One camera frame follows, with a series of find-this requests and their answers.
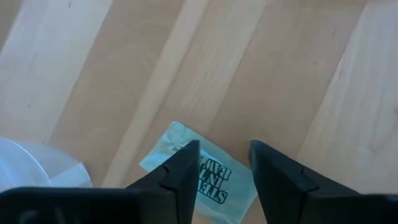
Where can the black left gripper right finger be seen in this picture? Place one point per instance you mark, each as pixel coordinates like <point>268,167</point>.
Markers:
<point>286,193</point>

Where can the clear plastic container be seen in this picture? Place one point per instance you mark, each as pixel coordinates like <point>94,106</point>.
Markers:
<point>31,165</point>

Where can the green stevia packet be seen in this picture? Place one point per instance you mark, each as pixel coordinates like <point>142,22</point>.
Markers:
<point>224,193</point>

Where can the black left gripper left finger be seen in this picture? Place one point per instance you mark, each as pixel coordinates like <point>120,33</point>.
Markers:
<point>174,186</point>

